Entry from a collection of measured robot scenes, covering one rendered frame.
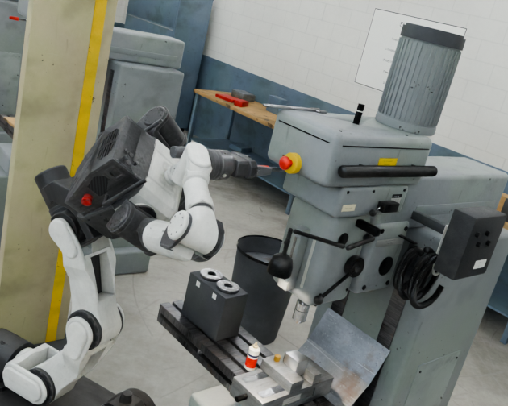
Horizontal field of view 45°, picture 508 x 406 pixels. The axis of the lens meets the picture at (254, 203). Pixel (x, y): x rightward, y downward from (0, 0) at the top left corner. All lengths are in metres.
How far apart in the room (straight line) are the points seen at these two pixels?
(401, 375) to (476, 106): 4.43
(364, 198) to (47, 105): 1.87
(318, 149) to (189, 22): 7.50
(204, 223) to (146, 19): 8.25
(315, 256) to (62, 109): 1.79
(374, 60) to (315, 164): 5.56
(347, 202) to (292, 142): 0.24
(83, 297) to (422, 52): 1.35
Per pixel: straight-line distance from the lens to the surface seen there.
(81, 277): 2.15
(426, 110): 2.02
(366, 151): 1.78
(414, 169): 1.94
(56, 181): 2.13
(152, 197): 1.83
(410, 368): 2.40
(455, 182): 2.29
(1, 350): 2.56
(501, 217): 2.06
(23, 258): 3.52
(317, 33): 7.87
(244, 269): 4.04
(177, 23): 9.03
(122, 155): 1.81
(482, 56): 6.53
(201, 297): 2.41
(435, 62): 2.00
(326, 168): 1.69
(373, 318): 2.39
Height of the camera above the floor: 2.17
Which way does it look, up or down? 18 degrees down
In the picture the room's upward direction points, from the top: 14 degrees clockwise
